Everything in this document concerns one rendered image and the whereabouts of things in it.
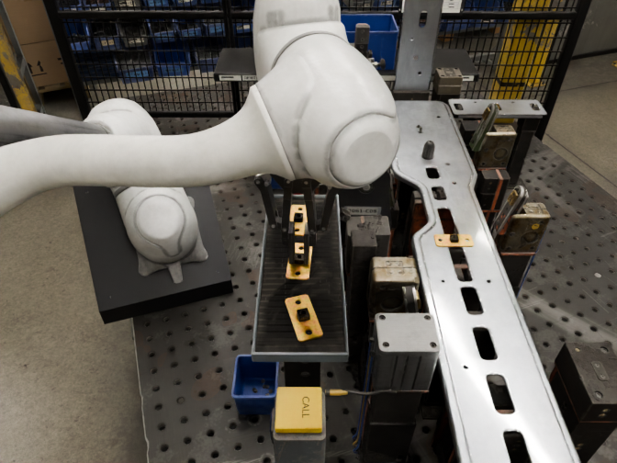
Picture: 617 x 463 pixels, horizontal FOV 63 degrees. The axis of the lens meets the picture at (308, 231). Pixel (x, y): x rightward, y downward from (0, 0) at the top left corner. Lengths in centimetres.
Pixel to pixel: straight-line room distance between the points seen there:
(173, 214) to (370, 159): 74
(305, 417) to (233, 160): 35
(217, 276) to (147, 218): 33
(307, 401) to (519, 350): 46
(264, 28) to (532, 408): 72
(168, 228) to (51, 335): 139
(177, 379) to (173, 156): 85
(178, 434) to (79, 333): 127
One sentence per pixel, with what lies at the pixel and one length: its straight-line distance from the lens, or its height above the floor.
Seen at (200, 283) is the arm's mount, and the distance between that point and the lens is 140.
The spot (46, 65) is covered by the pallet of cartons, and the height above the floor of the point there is 28.
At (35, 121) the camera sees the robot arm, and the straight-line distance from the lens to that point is 102.
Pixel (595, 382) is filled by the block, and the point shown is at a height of 103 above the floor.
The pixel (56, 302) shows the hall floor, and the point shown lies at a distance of 258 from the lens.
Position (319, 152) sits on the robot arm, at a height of 153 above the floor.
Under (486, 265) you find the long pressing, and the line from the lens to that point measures 114.
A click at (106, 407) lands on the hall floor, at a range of 216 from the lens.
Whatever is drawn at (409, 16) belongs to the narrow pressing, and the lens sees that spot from 167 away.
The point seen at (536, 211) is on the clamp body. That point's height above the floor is 104.
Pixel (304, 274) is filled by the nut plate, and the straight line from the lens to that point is 83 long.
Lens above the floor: 177
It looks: 42 degrees down
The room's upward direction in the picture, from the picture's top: straight up
